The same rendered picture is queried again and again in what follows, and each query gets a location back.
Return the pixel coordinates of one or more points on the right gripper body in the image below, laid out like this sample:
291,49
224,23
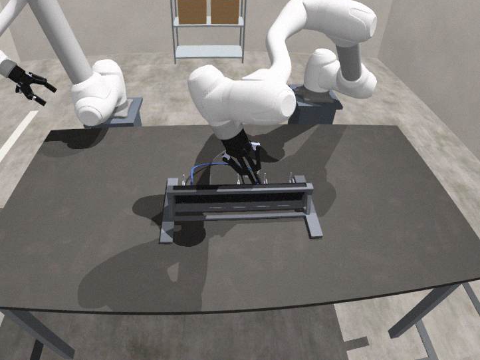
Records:
19,75

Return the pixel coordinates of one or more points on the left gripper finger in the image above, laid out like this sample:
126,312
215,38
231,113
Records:
255,167
243,170

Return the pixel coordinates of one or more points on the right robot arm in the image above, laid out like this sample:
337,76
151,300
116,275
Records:
96,91

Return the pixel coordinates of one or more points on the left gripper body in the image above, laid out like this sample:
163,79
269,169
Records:
237,143

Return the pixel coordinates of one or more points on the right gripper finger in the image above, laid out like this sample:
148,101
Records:
41,81
27,91

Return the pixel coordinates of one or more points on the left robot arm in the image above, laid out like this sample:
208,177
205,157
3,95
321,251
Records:
263,98

